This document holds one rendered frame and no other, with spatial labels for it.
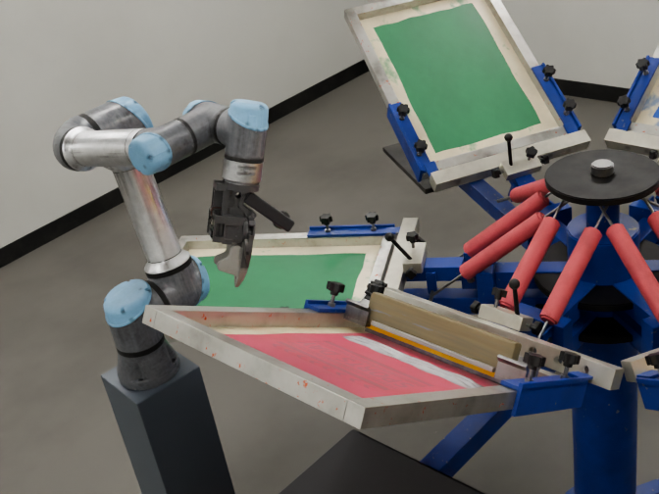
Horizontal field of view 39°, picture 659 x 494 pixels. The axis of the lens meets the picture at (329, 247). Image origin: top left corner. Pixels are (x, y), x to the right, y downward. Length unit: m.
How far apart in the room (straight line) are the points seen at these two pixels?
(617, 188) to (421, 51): 1.20
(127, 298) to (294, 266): 1.01
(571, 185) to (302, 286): 0.92
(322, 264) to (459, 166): 0.56
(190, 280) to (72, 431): 2.11
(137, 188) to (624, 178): 1.29
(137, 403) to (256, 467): 1.59
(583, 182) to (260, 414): 1.96
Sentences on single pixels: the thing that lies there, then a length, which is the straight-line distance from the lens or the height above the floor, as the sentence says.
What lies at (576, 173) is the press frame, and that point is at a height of 1.32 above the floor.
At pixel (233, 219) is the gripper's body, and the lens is 1.76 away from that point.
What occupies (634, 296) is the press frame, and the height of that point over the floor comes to 1.02.
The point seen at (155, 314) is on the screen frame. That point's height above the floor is 1.55.
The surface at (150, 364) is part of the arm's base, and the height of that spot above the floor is 1.26.
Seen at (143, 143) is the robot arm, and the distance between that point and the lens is 1.73.
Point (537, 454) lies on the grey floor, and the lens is 3.65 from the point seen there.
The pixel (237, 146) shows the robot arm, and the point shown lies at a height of 1.85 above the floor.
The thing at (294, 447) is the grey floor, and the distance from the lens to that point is 3.81.
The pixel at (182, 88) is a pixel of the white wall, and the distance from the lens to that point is 6.33.
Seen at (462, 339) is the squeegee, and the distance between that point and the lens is 2.08.
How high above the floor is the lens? 2.51
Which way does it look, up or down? 30 degrees down
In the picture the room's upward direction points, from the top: 10 degrees counter-clockwise
